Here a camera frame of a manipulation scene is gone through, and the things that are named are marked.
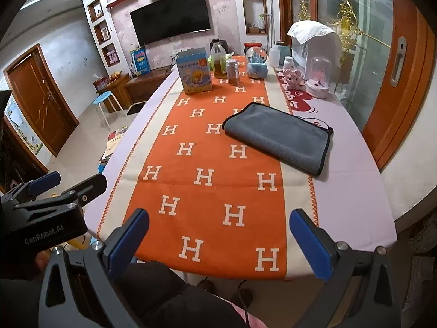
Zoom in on black television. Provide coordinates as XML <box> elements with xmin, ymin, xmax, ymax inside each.
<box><xmin>130</xmin><ymin>0</ymin><xmax>211</xmax><ymax>46</ymax></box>

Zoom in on pink glass dome ornament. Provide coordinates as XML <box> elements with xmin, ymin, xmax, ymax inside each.
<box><xmin>305</xmin><ymin>56</ymin><xmax>333</xmax><ymax>99</ymax></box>

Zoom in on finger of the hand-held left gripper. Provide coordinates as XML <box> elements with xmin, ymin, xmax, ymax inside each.
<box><xmin>1</xmin><ymin>171</ymin><xmax>62</xmax><ymax>203</ymax></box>
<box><xmin>13</xmin><ymin>173</ymin><xmax>108</xmax><ymax>221</ymax></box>

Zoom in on brown wooden door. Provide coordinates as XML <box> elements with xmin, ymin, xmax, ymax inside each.
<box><xmin>3</xmin><ymin>43</ymin><xmax>80</xmax><ymax>158</ymax></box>

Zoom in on person's dark trousers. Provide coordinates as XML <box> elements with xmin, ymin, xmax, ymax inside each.
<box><xmin>113</xmin><ymin>260</ymin><xmax>247</xmax><ymax>328</ymax></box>

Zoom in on stack of books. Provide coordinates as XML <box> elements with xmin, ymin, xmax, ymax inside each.
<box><xmin>99</xmin><ymin>126</ymin><xmax>128</xmax><ymax>163</ymax></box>

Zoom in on blue toy box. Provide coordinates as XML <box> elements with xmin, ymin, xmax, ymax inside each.
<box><xmin>129</xmin><ymin>47</ymin><xmax>151</xmax><ymax>76</ymax></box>

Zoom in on silver door handle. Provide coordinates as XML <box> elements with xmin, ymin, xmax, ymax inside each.
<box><xmin>390</xmin><ymin>36</ymin><xmax>408</xmax><ymax>87</ymax></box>

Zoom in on blue stool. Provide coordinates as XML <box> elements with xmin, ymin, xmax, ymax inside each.
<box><xmin>93</xmin><ymin>90</ymin><xmax>128</xmax><ymax>131</ymax></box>

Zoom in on black cable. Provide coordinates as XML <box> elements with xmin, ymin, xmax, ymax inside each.
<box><xmin>235</xmin><ymin>279</ymin><xmax>252</xmax><ymax>315</ymax></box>

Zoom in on pink plush toy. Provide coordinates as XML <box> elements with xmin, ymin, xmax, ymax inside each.
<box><xmin>283</xmin><ymin>68</ymin><xmax>304</xmax><ymax>90</ymax></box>

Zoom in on wooden sliding door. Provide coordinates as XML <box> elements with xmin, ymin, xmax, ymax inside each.
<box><xmin>362</xmin><ymin>0</ymin><xmax>433</xmax><ymax>171</ymax></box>

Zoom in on orange printed table runner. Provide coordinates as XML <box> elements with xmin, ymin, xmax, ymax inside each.
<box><xmin>96</xmin><ymin>55</ymin><xmax>319</xmax><ymax>282</ymax></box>

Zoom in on small glass jar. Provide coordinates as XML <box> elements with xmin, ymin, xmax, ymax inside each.
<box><xmin>226</xmin><ymin>59</ymin><xmax>240</xmax><ymax>86</ymax></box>

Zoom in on grey towel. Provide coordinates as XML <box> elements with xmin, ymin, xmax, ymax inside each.
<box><xmin>222</xmin><ymin>102</ymin><xmax>334</xmax><ymax>177</ymax></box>

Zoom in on white appliance with cloth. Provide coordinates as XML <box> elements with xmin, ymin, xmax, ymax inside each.
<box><xmin>287</xmin><ymin>20</ymin><xmax>343</xmax><ymax>65</ymax></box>

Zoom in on wall chart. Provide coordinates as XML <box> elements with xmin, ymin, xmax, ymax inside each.
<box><xmin>5</xmin><ymin>96</ymin><xmax>44</xmax><ymax>156</ymax></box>

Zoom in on blue printed box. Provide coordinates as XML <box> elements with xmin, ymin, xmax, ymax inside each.
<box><xmin>176</xmin><ymin>48</ymin><xmax>213</xmax><ymax>93</ymax></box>

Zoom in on large glass bottle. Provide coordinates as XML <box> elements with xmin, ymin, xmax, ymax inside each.
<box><xmin>209</xmin><ymin>39</ymin><xmax>229</xmax><ymax>79</ymax></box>

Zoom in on pink tablecloth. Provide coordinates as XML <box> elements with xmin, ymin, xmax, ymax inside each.
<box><xmin>82</xmin><ymin>54</ymin><xmax>398</xmax><ymax>281</ymax></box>

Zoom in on white plastic jar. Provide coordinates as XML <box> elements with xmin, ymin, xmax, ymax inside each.
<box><xmin>268</xmin><ymin>41</ymin><xmax>290</xmax><ymax>68</ymax></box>

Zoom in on black mat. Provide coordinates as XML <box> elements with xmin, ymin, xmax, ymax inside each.
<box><xmin>126</xmin><ymin>101</ymin><xmax>147</xmax><ymax>115</ymax></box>

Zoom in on wooden television cabinet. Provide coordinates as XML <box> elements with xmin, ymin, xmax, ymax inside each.
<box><xmin>97</xmin><ymin>65</ymin><xmax>178</xmax><ymax>108</ymax></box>

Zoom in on pink cloth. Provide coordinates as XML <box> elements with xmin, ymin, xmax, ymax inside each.
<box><xmin>244</xmin><ymin>309</ymin><xmax>308</xmax><ymax>328</ymax></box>

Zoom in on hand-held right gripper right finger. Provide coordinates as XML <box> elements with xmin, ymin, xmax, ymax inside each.
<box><xmin>290</xmin><ymin>208</ymin><xmax>408</xmax><ymax>328</ymax></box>

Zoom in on large gold door ornament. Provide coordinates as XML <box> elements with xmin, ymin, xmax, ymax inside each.
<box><xmin>333</xmin><ymin>0</ymin><xmax>391</xmax><ymax>53</ymax></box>

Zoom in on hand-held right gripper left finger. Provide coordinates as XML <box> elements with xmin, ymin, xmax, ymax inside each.
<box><xmin>37</xmin><ymin>208</ymin><xmax>151</xmax><ymax>328</ymax></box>

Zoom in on blue snow globe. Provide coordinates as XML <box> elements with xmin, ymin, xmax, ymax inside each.
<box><xmin>246</xmin><ymin>45</ymin><xmax>268</xmax><ymax>81</ymax></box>

